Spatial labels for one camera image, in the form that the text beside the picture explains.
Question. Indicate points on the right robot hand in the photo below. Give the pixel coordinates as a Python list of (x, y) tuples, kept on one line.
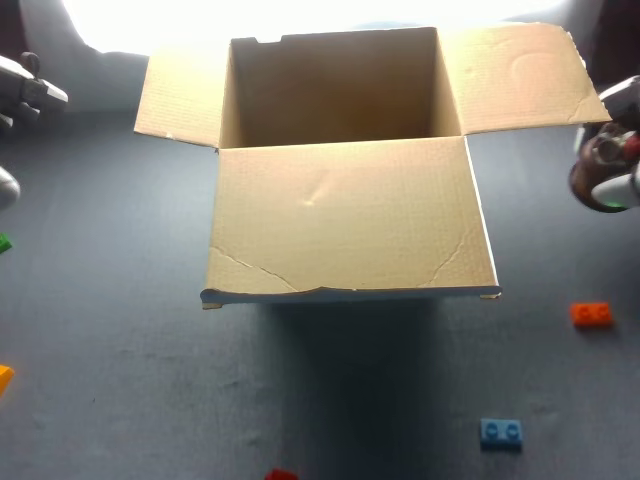
[(625, 97)]

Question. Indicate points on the yellow toy brick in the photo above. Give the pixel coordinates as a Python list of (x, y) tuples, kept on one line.
[(5, 380)]

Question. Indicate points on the grey table cloth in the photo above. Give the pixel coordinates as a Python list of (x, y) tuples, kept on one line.
[(125, 375)]

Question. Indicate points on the blue toy brick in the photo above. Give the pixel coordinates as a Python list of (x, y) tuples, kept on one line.
[(501, 434)]

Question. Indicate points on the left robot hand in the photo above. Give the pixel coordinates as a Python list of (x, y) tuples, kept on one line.
[(50, 95)]

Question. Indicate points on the red toy brick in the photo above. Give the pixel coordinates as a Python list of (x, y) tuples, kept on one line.
[(281, 475)]

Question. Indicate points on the green toy brick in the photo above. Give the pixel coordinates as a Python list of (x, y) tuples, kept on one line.
[(5, 244)]

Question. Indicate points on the cardboard box with white outside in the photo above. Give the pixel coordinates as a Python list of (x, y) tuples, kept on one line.
[(350, 215)]

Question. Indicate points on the orange toy brick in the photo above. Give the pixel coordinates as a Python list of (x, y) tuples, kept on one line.
[(591, 315)]

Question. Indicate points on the brown chocolate toy cake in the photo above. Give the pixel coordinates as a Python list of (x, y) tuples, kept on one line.
[(582, 182)]

